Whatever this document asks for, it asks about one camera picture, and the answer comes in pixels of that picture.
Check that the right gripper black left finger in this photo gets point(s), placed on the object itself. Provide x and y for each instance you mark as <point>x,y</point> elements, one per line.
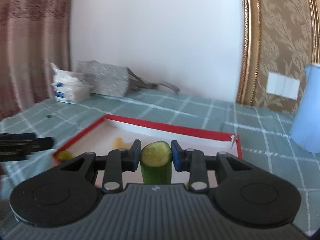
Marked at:
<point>70,191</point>

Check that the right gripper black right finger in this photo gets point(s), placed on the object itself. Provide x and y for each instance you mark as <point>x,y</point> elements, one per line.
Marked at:
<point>240,191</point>

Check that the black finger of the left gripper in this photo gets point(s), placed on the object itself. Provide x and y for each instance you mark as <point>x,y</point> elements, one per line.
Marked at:
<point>16,147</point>

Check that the dark green cucumber piece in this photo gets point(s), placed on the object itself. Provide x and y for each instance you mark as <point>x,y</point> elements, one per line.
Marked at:
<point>156,163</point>

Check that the green tomato at box corner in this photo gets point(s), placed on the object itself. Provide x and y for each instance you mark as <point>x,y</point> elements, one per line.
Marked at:
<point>63,156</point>

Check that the green checked table cloth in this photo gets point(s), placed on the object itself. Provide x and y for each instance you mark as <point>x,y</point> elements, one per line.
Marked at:
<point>264,134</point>

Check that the yellow fruit wedge in box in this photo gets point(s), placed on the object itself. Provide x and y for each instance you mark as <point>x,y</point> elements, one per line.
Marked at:
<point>118,143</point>

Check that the tissue pack with cat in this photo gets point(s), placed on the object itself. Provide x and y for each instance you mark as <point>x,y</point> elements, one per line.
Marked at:
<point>69,87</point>

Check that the light blue electric kettle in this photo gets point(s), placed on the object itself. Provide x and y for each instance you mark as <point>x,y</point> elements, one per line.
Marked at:
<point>306,124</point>

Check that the red shallow cardboard box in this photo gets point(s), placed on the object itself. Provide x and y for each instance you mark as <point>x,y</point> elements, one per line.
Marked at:
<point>99,137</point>

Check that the grey patterned paper bag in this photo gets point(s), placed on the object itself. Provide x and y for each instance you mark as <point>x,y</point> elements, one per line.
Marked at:
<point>111,80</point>

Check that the pink patterned curtain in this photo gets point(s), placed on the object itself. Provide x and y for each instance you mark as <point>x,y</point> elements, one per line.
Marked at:
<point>34,34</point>

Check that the white wall switch plate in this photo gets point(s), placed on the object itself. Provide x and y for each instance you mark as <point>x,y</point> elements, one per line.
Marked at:
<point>281,85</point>

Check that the gold picture frame moulding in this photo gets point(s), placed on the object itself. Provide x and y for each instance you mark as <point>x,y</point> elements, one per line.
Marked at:
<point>251,52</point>

